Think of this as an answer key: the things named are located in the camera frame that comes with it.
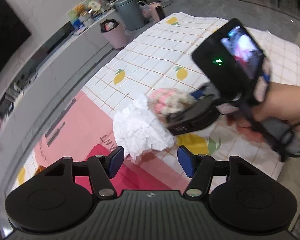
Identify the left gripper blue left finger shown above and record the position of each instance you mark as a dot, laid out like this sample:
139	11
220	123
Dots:
102	167

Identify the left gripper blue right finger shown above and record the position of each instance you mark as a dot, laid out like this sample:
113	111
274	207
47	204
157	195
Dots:
199	169

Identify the cream pink knitted toy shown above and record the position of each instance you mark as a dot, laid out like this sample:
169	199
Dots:
166	101

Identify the person's right hand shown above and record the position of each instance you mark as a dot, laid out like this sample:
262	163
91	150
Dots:
282	102

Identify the red Wonderlab cube box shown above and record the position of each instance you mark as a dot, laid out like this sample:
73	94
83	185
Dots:
129	177

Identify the white crumpled paper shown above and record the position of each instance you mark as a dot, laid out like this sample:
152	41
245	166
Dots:
138	130

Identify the orange white storage box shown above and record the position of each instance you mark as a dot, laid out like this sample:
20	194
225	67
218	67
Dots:
39	169

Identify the lemon pattern white tablecloth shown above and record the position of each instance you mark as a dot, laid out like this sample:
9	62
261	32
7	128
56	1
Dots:
160	57

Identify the pink small stool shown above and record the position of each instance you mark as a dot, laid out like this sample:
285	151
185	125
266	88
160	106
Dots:
153	10

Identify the grey round trash bin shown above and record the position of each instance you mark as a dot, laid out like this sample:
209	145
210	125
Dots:
130	13

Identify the white wifi router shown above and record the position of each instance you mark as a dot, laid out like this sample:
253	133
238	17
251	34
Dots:
13	92

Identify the pink waste basket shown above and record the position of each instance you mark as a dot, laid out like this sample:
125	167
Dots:
114	32

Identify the small teddy bear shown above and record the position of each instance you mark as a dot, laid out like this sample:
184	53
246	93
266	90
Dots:
80	10

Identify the black wall television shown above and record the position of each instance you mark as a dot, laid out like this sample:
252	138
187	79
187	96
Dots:
13	33

